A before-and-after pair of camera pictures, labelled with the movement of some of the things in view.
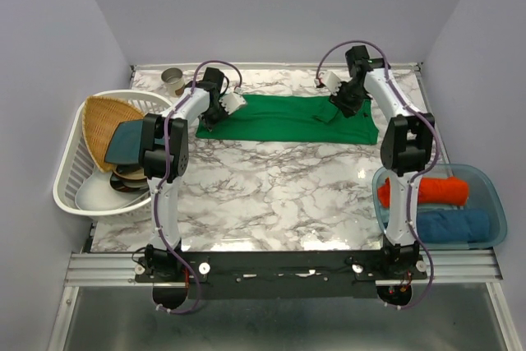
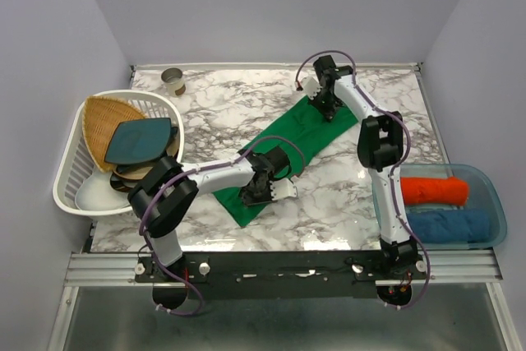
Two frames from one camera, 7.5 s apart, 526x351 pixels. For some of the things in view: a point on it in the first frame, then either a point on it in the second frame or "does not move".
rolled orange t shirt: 432,190 does not move
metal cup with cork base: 173,81 does not move
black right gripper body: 350,97 to 326,103
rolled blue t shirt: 453,226 does not move
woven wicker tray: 101,117 does not move
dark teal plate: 126,143 does not move
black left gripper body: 214,115 to 251,196
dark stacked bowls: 129,178 does not move
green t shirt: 295,118 to 282,154
